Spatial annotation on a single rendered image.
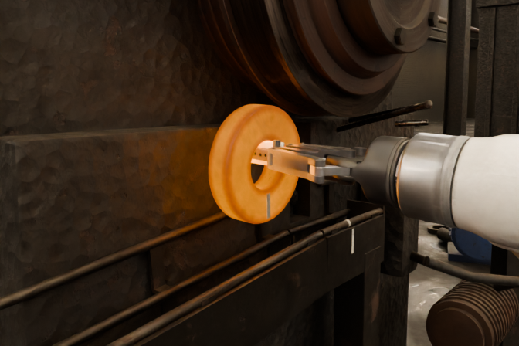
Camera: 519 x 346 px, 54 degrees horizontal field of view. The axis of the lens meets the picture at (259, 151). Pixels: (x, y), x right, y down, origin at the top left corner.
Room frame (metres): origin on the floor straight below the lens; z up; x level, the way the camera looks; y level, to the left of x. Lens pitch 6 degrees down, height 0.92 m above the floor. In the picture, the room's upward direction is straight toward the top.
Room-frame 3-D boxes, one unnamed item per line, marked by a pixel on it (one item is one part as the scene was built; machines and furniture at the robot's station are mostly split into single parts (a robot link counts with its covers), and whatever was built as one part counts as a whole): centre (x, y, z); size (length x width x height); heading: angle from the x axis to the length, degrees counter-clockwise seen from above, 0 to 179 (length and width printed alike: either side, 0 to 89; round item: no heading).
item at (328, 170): (0.53, -0.08, 0.84); 0.05 x 0.05 x 0.02; 52
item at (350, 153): (0.58, -0.06, 0.84); 0.11 x 0.01 x 0.04; 52
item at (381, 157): (0.55, -0.12, 0.84); 0.09 x 0.08 x 0.07; 51
